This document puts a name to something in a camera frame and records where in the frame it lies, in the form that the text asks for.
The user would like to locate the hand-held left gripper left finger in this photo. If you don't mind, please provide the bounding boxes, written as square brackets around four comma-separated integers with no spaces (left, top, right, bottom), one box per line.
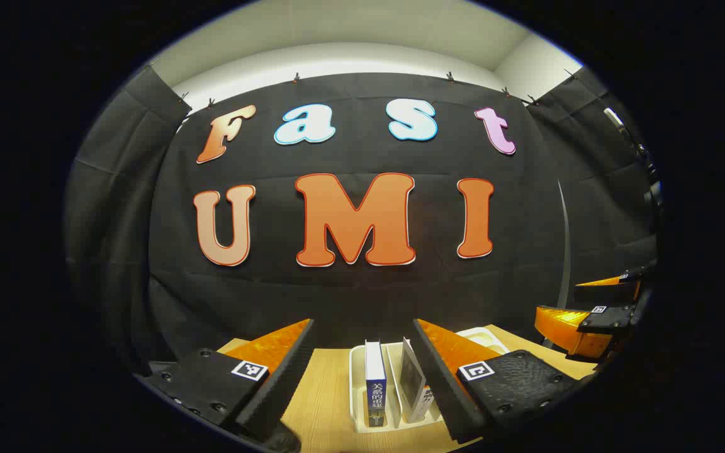
[139,318,317,453]

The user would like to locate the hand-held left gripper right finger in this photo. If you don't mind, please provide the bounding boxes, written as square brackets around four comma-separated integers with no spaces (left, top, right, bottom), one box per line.
[412,318,591,445]

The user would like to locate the grey portrait cover book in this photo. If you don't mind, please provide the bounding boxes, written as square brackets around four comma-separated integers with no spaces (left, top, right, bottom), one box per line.
[398,338,433,423]

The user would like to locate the blue book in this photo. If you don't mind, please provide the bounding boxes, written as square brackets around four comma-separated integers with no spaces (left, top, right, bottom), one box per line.
[364,340,389,428]

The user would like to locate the white bookshelf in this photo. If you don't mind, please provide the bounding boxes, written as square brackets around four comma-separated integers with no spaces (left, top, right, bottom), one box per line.
[349,326,511,435]

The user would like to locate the thin grey pole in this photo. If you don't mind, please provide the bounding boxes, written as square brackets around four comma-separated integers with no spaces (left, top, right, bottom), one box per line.
[554,181,572,312]

